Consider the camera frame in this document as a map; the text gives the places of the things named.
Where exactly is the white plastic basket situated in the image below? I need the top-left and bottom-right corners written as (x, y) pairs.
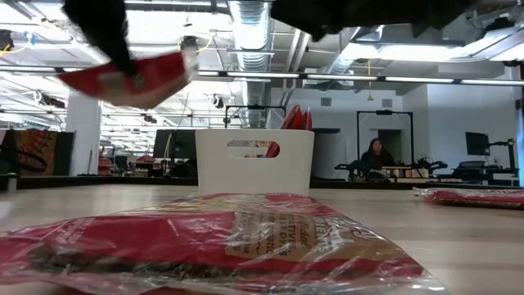
top-left (194, 128), bottom-right (315, 197)

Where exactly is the black monitor on arm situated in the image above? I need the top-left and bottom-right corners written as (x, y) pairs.
top-left (465, 131), bottom-right (491, 157)

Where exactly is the white column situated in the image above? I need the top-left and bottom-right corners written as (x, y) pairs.
top-left (65, 92), bottom-right (102, 177)

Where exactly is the large black monitor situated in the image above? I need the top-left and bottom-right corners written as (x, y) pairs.
top-left (153, 129), bottom-right (197, 178)

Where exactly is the orange patterned artwork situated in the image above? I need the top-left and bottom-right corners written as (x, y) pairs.
top-left (0, 129), bottom-right (76, 177)

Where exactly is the long ceiling light strip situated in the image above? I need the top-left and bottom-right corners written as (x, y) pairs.
top-left (0, 64), bottom-right (524, 87)

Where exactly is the person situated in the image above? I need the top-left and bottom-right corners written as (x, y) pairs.
top-left (359, 138), bottom-right (397, 182)

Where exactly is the distant black desk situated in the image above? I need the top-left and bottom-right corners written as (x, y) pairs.
top-left (436, 160), bottom-right (522, 186)

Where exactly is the black ceiling camera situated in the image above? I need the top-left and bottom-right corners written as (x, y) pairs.
top-left (179, 35), bottom-right (201, 57)

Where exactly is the wide silver ventilation duct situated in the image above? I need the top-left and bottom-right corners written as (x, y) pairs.
top-left (227, 0), bottom-right (274, 129)

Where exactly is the black metal table frame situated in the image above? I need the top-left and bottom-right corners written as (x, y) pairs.
top-left (0, 174), bottom-right (524, 193)

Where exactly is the small black frame rig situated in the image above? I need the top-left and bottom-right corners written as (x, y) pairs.
top-left (224, 105), bottom-right (287, 129)

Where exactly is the slanted silver ventilation duct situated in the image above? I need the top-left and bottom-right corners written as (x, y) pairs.
top-left (327, 26), bottom-right (372, 77)

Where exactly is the tall black frame rig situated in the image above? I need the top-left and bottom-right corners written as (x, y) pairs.
top-left (356, 109), bottom-right (414, 177)

